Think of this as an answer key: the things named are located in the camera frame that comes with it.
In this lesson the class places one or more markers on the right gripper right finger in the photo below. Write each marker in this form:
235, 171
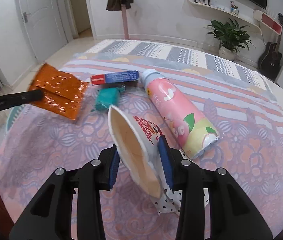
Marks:
231, 212

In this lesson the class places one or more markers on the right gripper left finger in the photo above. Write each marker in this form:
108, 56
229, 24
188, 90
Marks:
48, 214

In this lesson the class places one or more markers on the orange foil snack packet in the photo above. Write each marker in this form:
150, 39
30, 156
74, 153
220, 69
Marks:
63, 93

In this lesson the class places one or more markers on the teal wrapper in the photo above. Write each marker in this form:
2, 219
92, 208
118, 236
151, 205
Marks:
108, 96

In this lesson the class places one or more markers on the printed paper noodle cup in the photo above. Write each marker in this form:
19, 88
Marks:
136, 141

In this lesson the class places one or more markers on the teal laundry basket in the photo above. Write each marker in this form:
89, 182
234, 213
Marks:
13, 115

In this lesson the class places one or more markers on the white dotted paper bag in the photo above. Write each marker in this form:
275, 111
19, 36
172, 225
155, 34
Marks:
163, 198

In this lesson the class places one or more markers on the pink peach drink bottle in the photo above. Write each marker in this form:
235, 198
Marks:
193, 131

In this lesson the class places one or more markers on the white door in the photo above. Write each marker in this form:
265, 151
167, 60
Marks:
43, 26

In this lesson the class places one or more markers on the blue red card box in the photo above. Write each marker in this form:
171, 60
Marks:
116, 77

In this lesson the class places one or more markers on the black acoustic guitar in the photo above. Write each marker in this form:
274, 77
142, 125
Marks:
269, 61

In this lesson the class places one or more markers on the grey white striped rug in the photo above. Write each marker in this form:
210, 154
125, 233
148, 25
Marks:
178, 54

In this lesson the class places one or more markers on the green potted plant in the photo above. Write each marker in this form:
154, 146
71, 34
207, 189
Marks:
232, 38

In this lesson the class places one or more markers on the pink coat stand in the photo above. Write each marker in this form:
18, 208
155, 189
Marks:
125, 22

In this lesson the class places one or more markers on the small figurine on shelf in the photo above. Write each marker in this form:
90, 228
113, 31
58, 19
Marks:
234, 9

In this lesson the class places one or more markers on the red white wall box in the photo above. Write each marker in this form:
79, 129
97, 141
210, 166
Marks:
266, 20

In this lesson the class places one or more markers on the white wall shelf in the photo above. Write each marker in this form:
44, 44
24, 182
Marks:
254, 28

